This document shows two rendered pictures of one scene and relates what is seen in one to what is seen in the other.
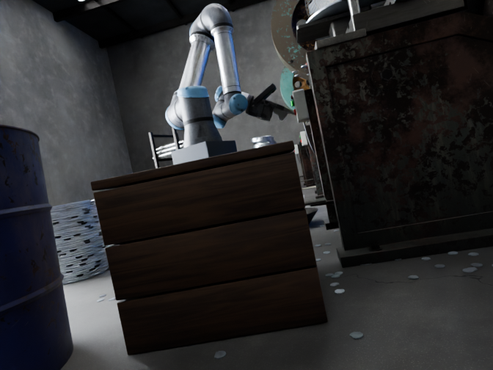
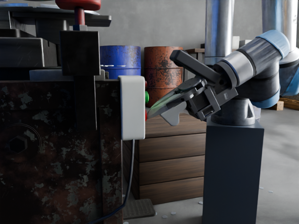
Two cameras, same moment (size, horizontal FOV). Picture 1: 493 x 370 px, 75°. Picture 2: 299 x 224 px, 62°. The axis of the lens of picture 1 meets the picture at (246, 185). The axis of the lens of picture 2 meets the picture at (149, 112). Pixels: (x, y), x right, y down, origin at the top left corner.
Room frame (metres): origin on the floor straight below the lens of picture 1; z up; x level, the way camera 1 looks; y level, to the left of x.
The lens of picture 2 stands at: (1.97, -0.47, 0.66)
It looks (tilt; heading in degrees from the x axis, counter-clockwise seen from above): 11 degrees down; 158
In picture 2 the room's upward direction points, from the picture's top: straight up
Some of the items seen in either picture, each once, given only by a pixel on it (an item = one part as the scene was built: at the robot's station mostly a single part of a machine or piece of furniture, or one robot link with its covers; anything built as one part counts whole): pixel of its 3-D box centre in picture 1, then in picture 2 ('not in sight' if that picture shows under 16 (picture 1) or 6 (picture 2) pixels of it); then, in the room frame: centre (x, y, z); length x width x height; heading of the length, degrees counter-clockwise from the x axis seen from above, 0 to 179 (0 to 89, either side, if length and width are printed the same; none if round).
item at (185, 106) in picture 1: (194, 103); not in sight; (1.27, 0.14, 0.62); 0.13 x 0.12 x 0.14; 32
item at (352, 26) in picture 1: (386, 40); (2, 55); (1.16, -0.59, 0.68); 0.45 x 0.30 x 0.06; 170
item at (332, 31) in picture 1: (334, 41); (67, 41); (1.19, -0.41, 0.72); 0.25 x 0.14 x 0.14; 80
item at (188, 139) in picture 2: (221, 232); (165, 153); (0.81, 0.08, 0.18); 0.40 x 0.38 x 0.35; 86
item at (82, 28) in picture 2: not in sight; (83, 83); (1.50, -0.41, 0.62); 0.10 x 0.06 x 0.20; 170
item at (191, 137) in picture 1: (200, 133); (233, 107); (1.26, 0.13, 0.50); 0.15 x 0.15 x 0.10
